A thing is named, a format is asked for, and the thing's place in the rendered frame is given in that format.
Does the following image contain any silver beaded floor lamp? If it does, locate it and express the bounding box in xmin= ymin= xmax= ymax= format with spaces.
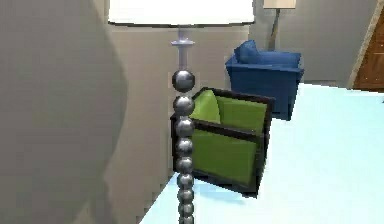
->
xmin=107 ymin=0 xmax=256 ymax=224

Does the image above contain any thin-pole white-shade floor lamp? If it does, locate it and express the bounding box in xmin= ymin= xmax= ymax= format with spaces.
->
xmin=262 ymin=0 xmax=297 ymax=52

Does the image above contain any green black-framed armchair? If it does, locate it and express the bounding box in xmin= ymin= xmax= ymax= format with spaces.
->
xmin=170 ymin=87 xmax=276 ymax=198

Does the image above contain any blue armchair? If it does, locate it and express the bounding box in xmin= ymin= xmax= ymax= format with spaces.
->
xmin=225 ymin=39 xmax=305 ymax=122

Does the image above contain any brown wooden door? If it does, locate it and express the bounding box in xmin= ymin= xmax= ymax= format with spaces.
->
xmin=352 ymin=7 xmax=384 ymax=91

